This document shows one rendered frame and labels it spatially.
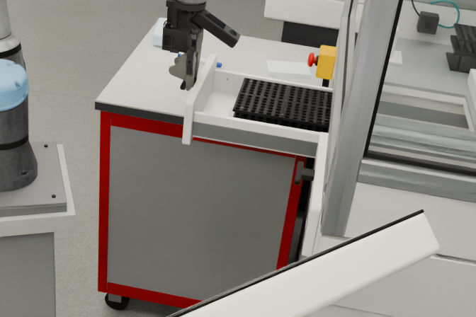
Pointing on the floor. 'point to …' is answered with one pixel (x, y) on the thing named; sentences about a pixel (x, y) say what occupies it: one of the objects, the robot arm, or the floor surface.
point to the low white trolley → (188, 185)
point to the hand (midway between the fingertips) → (193, 83)
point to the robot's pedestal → (32, 257)
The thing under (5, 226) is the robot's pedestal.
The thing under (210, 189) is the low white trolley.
